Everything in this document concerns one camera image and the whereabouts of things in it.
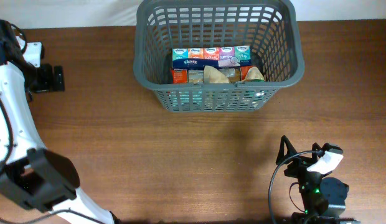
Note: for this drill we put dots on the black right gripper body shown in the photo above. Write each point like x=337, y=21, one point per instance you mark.
x=305, y=179

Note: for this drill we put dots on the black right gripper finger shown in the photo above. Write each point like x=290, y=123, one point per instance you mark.
x=286, y=151
x=317, y=150

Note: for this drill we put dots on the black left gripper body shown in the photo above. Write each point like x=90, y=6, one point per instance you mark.
x=33, y=80

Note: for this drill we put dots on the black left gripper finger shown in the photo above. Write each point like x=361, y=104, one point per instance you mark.
x=59, y=84
x=45, y=78

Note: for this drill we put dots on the green lidded glass jar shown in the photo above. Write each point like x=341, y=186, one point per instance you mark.
x=255, y=94

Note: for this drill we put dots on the beige paper bag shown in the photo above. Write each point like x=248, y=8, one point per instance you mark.
x=232, y=99

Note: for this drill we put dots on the orange pasta package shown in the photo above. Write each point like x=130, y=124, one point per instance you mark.
x=212, y=75

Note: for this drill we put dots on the tissue multipack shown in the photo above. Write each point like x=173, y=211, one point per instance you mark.
x=217, y=57

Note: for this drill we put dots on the light green packet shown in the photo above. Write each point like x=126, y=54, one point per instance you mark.
x=185, y=100

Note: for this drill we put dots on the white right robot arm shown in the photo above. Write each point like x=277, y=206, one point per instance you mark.
x=323, y=203

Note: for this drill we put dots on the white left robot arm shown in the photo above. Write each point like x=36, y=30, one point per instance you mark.
x=32, y=176

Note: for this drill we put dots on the grey plastic laundry basket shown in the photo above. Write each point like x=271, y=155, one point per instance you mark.
x=268, y=27

